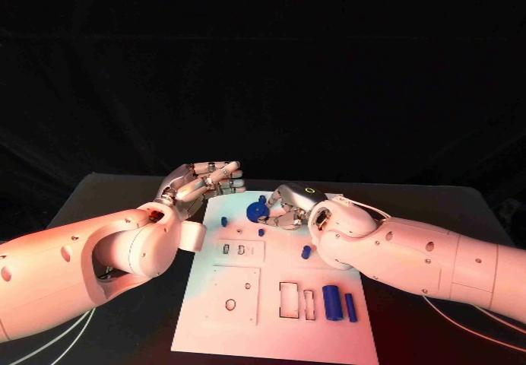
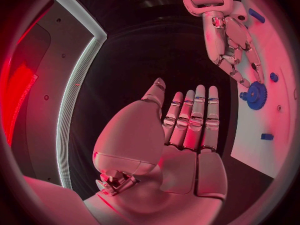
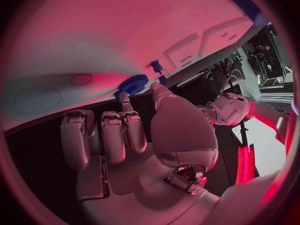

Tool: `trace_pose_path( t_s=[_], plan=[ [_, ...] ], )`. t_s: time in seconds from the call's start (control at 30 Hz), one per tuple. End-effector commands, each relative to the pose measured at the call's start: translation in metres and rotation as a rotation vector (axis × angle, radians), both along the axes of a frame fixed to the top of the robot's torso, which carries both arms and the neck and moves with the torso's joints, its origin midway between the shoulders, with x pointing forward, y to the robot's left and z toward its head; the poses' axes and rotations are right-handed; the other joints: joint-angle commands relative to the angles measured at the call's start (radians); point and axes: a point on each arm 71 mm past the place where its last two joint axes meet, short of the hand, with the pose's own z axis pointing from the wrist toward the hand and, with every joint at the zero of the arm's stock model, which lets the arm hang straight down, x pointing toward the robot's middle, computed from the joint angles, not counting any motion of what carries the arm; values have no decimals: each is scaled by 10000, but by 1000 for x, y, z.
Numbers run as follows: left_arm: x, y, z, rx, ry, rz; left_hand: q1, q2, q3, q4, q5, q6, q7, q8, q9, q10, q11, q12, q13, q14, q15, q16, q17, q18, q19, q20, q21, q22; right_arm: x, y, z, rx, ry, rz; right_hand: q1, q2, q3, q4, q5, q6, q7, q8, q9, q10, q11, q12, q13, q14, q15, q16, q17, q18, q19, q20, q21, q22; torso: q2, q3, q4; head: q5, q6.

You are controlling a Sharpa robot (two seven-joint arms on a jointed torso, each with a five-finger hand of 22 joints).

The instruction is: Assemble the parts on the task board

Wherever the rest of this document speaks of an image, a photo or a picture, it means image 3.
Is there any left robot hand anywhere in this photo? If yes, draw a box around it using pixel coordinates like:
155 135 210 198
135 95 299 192
195 104 217 126

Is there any blue gear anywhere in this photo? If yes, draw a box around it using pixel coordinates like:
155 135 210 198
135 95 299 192
113 74 150 99

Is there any white task board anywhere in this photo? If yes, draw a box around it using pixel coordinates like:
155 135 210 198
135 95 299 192
1 0 255 132

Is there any blue peg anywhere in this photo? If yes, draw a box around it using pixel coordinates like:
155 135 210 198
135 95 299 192
150 60 164 75

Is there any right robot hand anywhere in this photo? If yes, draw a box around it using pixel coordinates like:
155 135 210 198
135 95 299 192
60 81 222 225

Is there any workshop equipment rack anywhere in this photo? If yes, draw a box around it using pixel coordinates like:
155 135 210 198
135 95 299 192
241 21 295 89

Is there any white cable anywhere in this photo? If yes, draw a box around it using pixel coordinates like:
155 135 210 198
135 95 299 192
226 68 292 114

